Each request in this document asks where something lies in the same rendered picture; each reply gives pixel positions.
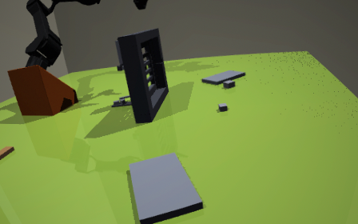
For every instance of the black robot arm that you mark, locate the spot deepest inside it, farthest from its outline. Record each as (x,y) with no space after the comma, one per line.
(47,42)

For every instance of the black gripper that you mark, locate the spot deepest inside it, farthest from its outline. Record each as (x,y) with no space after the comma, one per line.
(140,4)

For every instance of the brown flat bar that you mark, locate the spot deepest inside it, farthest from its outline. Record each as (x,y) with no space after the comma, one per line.
(5,151)

